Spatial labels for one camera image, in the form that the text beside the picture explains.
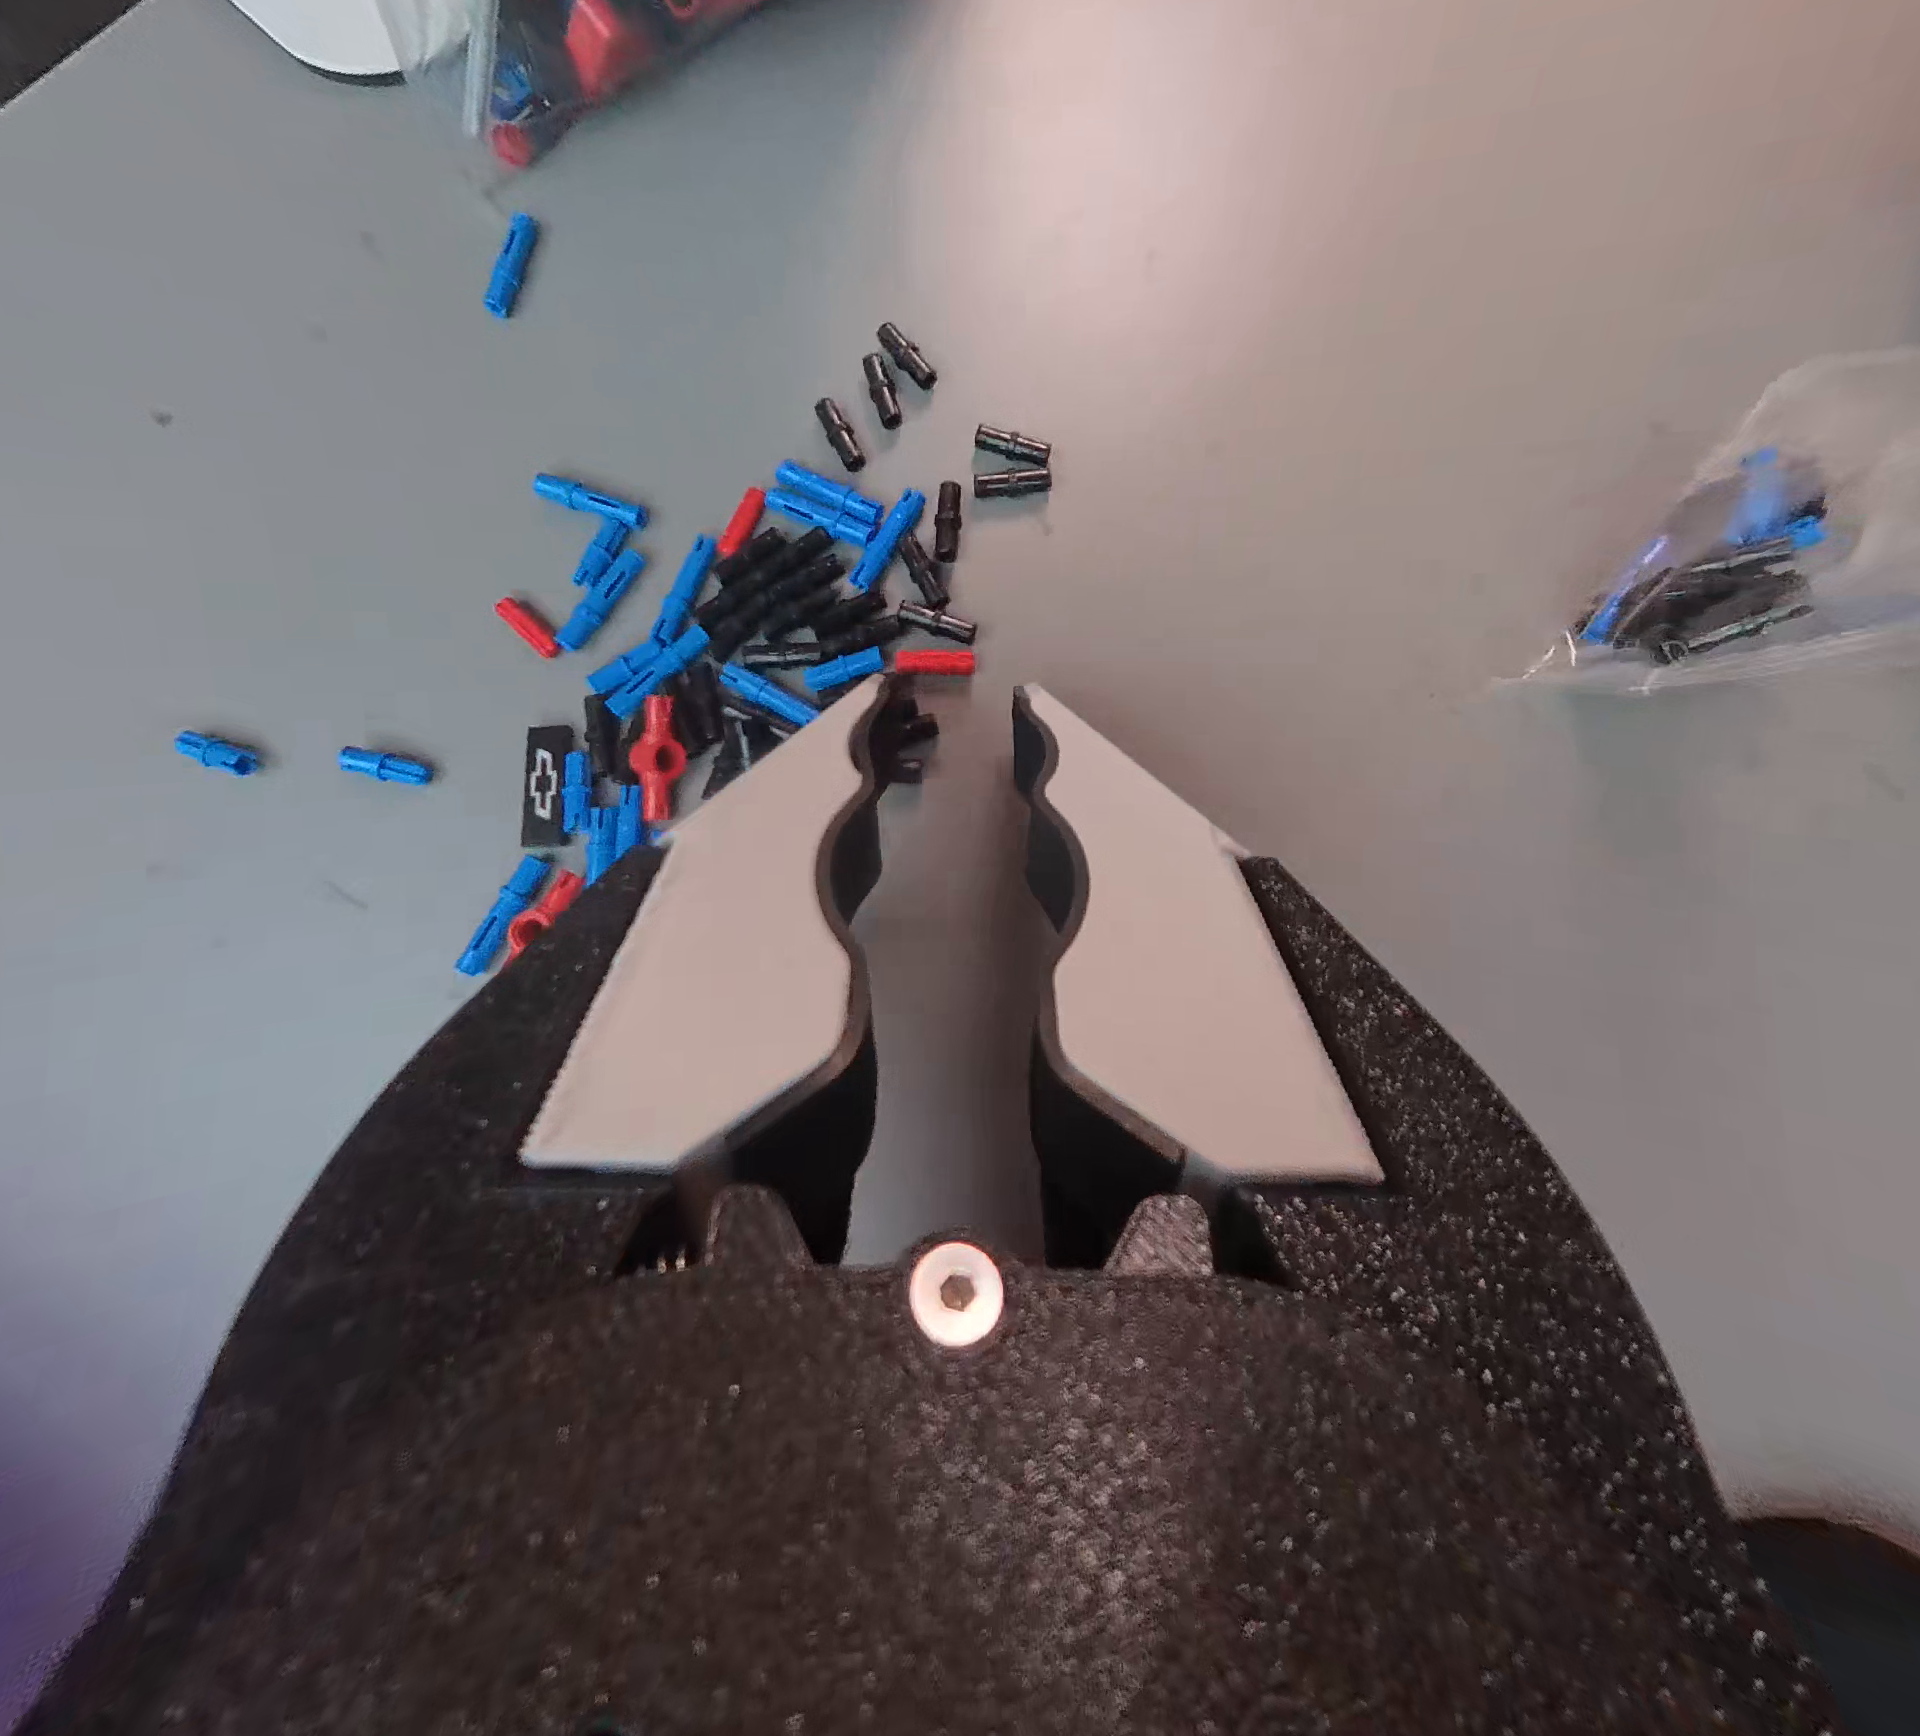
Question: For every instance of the blue toy pin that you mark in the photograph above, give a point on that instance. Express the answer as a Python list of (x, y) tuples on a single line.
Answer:
[(387, 764), (510, 262), (218, 751)]

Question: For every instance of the black emblem tile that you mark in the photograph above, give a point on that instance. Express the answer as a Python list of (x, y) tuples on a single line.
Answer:
[(549, 785)]

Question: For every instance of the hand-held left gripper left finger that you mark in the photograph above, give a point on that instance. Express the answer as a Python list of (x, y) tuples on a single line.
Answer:
[(705, 987)]

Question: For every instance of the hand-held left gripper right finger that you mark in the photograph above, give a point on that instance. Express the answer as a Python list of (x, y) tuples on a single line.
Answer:
[(1184, 1000)]

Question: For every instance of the small clear plastic bag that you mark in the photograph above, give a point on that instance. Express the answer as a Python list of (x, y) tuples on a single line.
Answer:
[(1724, 580)]

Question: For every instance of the red cross connector piece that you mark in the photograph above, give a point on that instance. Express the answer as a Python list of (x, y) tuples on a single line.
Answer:
[(656, 754)]

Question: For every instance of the pile of toy pins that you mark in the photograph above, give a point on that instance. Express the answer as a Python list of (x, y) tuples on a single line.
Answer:
[(781, 597)]

